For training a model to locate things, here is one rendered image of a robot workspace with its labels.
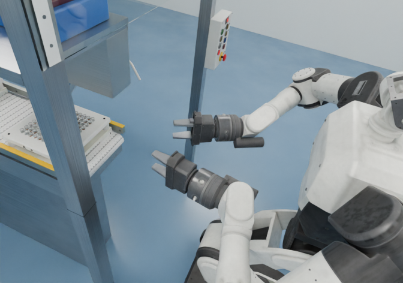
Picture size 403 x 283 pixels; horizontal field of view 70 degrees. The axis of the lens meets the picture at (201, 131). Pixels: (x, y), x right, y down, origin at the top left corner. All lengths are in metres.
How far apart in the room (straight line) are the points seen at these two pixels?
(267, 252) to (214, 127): 0.40
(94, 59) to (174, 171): 0.41
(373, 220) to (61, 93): 0.61
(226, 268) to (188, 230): 1.20
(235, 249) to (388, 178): 0.32
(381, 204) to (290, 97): 0.59
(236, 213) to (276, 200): 1.42
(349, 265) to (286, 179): 1.75
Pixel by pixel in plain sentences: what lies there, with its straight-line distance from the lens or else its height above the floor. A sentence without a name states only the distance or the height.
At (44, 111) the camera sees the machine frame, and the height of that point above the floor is 1.18.
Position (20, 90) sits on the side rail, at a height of 0.85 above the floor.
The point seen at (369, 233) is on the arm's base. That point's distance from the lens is 0.48.
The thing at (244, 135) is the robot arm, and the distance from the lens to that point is 0.94.
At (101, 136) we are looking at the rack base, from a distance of 1.11.
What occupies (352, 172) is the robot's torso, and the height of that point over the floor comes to 1.23.
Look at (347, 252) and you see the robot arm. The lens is 0.51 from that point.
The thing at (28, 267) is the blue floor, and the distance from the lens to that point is 1.85.
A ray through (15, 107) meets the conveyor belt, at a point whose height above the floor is 0.81.
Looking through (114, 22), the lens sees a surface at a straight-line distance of 0.76.
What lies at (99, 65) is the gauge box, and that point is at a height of 1.13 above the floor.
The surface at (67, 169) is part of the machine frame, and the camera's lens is 0.81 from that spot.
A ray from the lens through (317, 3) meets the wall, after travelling 4.19.
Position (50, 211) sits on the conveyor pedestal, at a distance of 1.43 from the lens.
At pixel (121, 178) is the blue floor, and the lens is 2.05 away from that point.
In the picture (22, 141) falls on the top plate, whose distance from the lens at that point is 1.09.
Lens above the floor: 1.59
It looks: 41 degrees down
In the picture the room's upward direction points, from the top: 9 degrees clockwise
